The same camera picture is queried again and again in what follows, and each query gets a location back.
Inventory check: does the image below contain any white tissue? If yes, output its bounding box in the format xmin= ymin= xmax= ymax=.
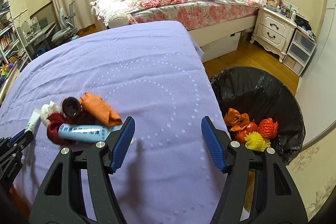
xmin=41 ymin=101 xmax=62 ymax=127

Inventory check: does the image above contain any yellow foam fruit net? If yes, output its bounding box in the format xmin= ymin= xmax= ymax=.
xmin=244 ymin=131 xmax=270 ymax=152

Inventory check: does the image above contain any red foam fruit net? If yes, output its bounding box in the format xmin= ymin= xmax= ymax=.
xmin=258 ymin=118 xmax=278 ymax=139

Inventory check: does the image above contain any light blue tube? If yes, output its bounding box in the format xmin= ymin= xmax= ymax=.
xmin=58 ymin=124 xmax=122 ymax=143

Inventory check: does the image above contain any red round wrapper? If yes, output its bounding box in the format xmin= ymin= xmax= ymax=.
xmin=234 ymin=122 xmax=258 ymax=144

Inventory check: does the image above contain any orange wrapper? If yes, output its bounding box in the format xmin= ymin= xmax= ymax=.
xmin=79 ymin=93 xmax=122 ymax=127

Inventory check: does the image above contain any orange plastic bag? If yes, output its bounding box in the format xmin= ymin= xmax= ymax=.
xmin=224 ymin=108 xmax=250 ymax=132

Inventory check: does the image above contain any white teal tube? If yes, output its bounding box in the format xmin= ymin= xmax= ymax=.
xmin=25 ymin=109 xmax=42 ymax=132

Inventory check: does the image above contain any black lined trash bin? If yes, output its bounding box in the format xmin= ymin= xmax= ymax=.
xmin=210 ymin=67 xmax=306 ymax=165

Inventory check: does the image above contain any dark red cloth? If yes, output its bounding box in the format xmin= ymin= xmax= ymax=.
xmin=47 ymin=110 xmax=96 ymax=145

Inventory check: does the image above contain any black round cap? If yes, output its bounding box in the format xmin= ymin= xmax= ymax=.
xmin=62 ymin=97 xmax=81 ymax=118

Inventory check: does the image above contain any bookshelf with books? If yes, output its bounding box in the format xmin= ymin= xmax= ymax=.
xmin=1 ymin=0 xmax=31 ymax=94

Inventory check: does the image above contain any desk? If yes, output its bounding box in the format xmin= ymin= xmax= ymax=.
xmin=17 ymin=21 xmax=56 ymax=56

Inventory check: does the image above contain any grey desk chair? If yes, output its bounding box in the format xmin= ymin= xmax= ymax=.
xmin=51 ymin=1 xmax=79 ymax=44

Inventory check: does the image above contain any white sliding wardrobe door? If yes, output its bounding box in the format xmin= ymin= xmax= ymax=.
xmin=295 ymin=0 xmax=335 ymax=148

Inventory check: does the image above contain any purple table cloth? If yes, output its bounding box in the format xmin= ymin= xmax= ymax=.
xmin=1 ymin=21 xmax=226 ymax=223

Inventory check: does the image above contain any plastic drawer unit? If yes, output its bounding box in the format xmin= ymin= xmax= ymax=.
xmin=282 ymin=27 xmax=316 ymax=76

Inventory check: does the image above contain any white under-bed box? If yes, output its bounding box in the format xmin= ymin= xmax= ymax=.
xmin=201 ymin=32 xmax=240 ymax=63

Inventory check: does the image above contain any white nightstand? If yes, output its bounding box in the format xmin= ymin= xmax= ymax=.
xmin=250 ymin=7 xmax=297 ymax=63

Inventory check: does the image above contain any floral bed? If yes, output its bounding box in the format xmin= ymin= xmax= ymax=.
xmin=90 ymin=0 xmax=264 ymax=47

